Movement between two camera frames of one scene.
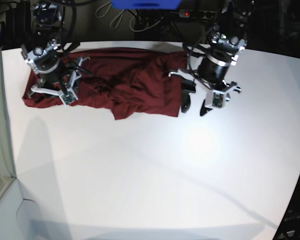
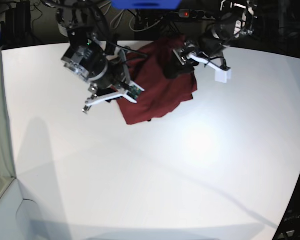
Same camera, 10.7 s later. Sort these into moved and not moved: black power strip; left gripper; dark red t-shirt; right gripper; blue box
Moved: left gripper; dark red t-shirt; right gripper
Not moved: blue box; black power strip
